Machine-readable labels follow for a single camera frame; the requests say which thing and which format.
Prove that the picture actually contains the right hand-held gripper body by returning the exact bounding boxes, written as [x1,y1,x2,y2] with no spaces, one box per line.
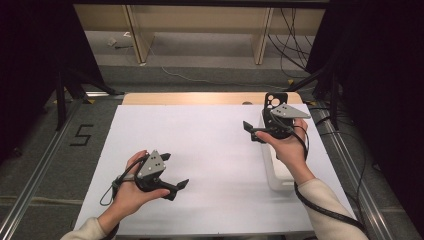
[266,103,312,140]

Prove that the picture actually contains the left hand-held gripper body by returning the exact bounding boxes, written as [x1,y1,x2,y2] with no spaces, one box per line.
[134,149,167,193]

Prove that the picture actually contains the white plastic bin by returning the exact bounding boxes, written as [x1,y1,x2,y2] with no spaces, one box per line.
[259,108,304,192]

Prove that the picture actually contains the person's left hand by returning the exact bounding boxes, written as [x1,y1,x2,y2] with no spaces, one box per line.
[111,149,171,220]

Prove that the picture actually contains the person's right hand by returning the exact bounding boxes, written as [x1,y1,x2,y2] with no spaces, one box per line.
[255,119,314,185]

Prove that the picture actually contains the white paper sheet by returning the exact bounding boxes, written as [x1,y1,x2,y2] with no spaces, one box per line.
[71,104,361,236]

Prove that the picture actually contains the black metal stand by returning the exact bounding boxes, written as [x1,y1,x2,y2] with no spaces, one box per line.
[284,63,341,131]
[54,66,126,132]

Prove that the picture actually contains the black curtain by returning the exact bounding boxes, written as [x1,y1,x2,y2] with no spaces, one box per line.
[304,0,424,231]
[0,0,104,164]

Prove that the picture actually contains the wooden shelf unit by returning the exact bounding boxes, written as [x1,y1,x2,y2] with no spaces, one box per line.
[73,4,326,65]

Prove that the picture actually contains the left hand-held gripper cable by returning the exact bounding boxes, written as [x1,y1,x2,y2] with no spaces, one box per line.
[99,156,148,240]

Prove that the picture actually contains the hand-held gripper cable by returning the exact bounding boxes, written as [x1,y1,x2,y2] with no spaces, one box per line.
[99,156,148,240]
[283,121,366,234]

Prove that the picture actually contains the bundle of black hanging cables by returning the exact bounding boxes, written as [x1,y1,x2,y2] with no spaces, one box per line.
[267,8,314,79]

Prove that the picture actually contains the white floor cable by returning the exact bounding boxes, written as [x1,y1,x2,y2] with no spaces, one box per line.
[146,43,288,90]

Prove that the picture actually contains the black floor cable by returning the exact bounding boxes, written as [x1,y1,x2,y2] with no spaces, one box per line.
[308,105,371,240]

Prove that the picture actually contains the right hand-held gripper cable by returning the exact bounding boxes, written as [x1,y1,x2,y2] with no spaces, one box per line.
[283,121,366,234]

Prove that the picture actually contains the aluminium floor rail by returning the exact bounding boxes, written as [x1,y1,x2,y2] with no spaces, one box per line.
[0,99,84,240]
[313,106,398,240]

